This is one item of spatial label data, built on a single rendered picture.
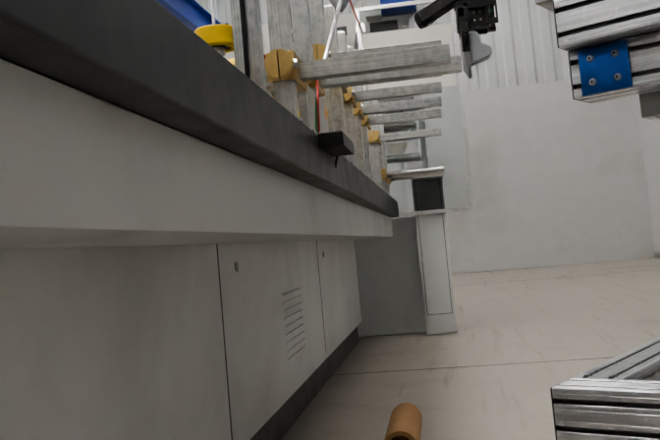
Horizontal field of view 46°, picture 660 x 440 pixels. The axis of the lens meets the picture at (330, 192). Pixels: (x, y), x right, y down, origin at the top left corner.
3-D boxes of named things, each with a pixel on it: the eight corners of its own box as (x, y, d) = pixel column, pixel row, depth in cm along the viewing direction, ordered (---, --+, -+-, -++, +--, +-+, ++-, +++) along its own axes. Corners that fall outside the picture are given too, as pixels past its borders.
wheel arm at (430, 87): (442, 93, 238) (441, 82, 239) (442, 90, 235) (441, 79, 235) (281, 111, 245) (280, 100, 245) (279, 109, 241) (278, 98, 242)
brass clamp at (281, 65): (310, 90, 145) (307, 63, 145) (297, 75, 132) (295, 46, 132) (278, 94, 146) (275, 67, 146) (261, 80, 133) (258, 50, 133)
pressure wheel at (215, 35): (227, 94, 148) (223, 35, 149) (251, 85, 142) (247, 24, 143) (191, 92, 143) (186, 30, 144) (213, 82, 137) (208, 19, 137)
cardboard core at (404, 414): (420, 402, 201) (416, 430, 171) (423, 433, 200) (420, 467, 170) (389, 404, 202) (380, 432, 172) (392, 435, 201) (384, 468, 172)
